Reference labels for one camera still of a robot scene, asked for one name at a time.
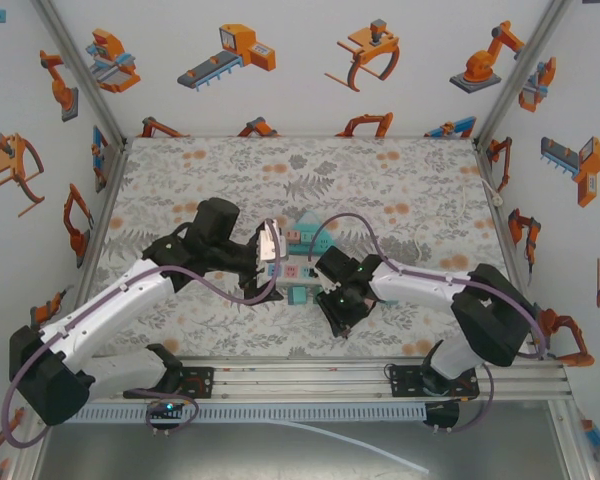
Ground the aluminium front rail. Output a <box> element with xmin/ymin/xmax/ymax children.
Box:
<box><xmin>27</xmin><ymin>357</ymin><xmax>576</xmax><ymax>404</ymax></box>

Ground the aluminium frame post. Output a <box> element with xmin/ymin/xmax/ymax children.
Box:
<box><xmin>472</xmin><ymin>0</ymin><xmax>576</xmax><ymax>151</ymax></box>
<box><xmin>32</xmin><ymin>0</ymin><xmax>130</xmax><ymax>151</ymax></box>

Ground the floral table mat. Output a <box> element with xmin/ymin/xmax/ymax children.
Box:
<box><xmin>87</xmin><ymin>135</ymin><xmax>537</xmax><ymax>360</ymax></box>

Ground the black electronics box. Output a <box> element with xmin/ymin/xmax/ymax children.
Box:
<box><xmin>422</xmin><ymin>401</ymin><xmax>461</xmax><ymax>431</ymax></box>

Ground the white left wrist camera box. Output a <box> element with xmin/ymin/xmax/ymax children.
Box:
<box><xmin>256</xmin><ymin>218</ymin><xmax>287</xmax><ymax>265</ymax></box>

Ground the white slotted cable duct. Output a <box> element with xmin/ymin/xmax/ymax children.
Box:
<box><xmin>47</xmin><ymin>403</ymin><xmax>428</xmax><ymax>424</ymax></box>

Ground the grey metal shelf panel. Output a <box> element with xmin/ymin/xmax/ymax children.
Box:
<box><xmin>29</xmin><ymin>422</ymin><xmax>581</xmax><ymax>480</ymax></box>

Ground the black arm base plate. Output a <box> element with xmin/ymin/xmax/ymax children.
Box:
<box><xmin>388</xmin><ymin>364</ymin><xmax>481</xmax><ymax>401</ymax></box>
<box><xmin>123</xmin><ymin>366</ymin><xmax>216</xmax><ymax>400</ymax></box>

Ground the aluminium side rail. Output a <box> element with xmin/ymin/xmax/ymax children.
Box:
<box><xmin>472</xmin><ymin>139</ymin><xmax>546</xmax><ymax>360</ymax></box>
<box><xmin>73</xmin><ymin>139</ymin><xmax>131</xmax><ymax>306</ymax></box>

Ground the white long power strip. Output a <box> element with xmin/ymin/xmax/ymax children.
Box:
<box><xmin>259</xmin><ymin>257</ymin><xmax>324</xmax><ymax>284</ymax></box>

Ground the teal triangular power strip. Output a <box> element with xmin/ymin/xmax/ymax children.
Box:
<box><xmin>284</xmin><ymin>211</ymin><xmax>332</xmax><ymax>257</ymax></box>

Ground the small circuit board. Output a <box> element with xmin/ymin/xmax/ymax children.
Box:
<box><xmin>146</xmin><ymin>398</ymin><xmax>187</xmax><ymax>427</ymax></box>

